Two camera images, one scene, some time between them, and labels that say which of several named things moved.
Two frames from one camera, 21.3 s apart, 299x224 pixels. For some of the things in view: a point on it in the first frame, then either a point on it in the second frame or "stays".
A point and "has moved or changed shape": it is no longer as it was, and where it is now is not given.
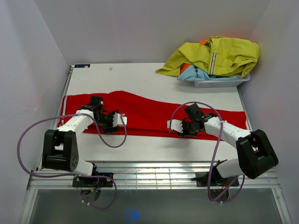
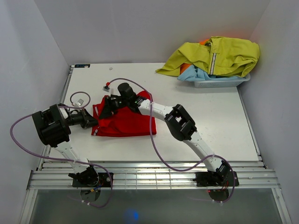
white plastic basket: x=221 y=83 stays
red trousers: x=127 y=113 has moved or changed shape
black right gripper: x=184 y=134 to x=109 y=109
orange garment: x=184 y=66 stays
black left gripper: x=107 y=129 to x=88 y=121
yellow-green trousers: x=219 y=55 stays
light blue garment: x=194 y=74 stays
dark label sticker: x=82 y=66 stays
